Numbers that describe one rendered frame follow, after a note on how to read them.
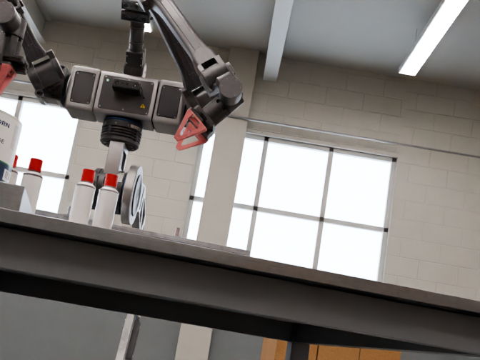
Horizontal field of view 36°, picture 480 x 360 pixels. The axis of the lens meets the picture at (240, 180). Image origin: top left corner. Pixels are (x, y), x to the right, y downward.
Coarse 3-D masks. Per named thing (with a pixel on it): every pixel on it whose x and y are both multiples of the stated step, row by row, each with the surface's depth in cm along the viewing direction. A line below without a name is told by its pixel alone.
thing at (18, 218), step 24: (0, 216) 108; (24, 216) 108; (96, 240) 110; (120, 240) 111; (144, 240) 112; (168, 240) 113; (216, 264) 116; (240, 264) 114; (264, 264) 115; (288, 264) 116; (336, 288) 120; (360, 288) 118; (384, 288) 119; (408, 288) 120; (240, 312) 236; (456, 312) 126
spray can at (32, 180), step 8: (32, 160) 192; (40, 160) 193; (32, 168) 192; (40, 168) 193; (24, 176) 191; (32, 176) 191; (40, 176) 192; (24, 184) 190; (32, 184) 190; (40, 184) 192; (32, 192) 190; (32, 200) 190; (32, 208) 190
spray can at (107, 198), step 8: (112, 176) 196; (104, 184) 196; (112, 184) 196; (104, 192) 194; (112, 192) 195; (104, 200) 194; (112, 200) 195; (96, 208) 194; (104, 208) 193; (112, 208) 194; (96, 216) 193; (104, 216) 193; (112, 216) 195; (96, 224) 193; (104, 224) 193
